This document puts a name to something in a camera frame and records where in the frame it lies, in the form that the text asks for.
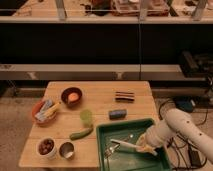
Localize white and green brush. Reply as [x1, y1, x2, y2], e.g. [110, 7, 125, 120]
[110, 139, 139, 151]

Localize green plastic tray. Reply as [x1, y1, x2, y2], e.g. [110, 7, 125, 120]
[95, 117, 172, 171]

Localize cloth-covered white gripper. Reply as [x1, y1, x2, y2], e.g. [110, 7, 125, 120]
[136, 120, 175, 156]

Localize wooden table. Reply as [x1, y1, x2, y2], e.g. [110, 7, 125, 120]
[19, 81, 158, 171]

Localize green cucumber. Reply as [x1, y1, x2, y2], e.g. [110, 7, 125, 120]
[69, 126, 93, 141]

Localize orange basket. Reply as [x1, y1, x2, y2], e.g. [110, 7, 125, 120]
[31, 100, 57, 127]

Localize black floor cables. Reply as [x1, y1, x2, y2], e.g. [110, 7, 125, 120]
[157, 97, 213, 171]

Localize black power adapter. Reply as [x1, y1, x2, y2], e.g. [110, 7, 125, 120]
[174, 97, 195, 113]

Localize small metal cup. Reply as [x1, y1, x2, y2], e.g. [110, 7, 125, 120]
[59, 142, 74, 159]

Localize blue white packet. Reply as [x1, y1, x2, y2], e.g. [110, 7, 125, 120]
[35, 100, 53, 122]

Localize green plastic cup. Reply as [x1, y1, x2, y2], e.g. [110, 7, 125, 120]
[80, 110, 92, 127]

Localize yellow corn cob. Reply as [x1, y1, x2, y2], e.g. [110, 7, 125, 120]
[44, 102, 61, 118]

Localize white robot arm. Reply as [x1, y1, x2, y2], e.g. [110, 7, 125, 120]
[136, 108, 213, 164]

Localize orange egg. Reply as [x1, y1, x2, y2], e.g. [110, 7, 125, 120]
[68, 93, 79, 102]

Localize blue sponge block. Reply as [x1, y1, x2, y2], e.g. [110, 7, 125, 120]
[109, 109, 127, 120]

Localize dark striped eraser block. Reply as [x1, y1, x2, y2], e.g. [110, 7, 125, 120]
[115, 92, 135, 102]

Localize dark brown bowl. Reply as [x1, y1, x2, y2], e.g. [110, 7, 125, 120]
[61, 87, 82, 108]

